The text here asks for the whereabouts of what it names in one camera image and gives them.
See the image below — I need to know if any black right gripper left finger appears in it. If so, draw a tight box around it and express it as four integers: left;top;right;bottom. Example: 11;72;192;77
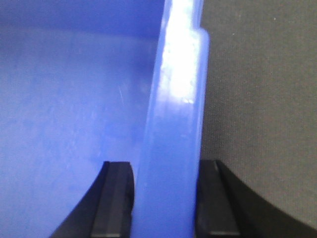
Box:
51;162;135;238

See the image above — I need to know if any large blue bin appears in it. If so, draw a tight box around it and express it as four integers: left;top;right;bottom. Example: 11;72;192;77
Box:
0;0;209;238

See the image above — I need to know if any black conveyor belt surface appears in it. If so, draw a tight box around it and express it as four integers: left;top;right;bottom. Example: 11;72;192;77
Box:
201;0;317;227

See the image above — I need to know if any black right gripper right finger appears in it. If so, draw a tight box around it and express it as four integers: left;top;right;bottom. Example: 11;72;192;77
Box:
195;160;317;238

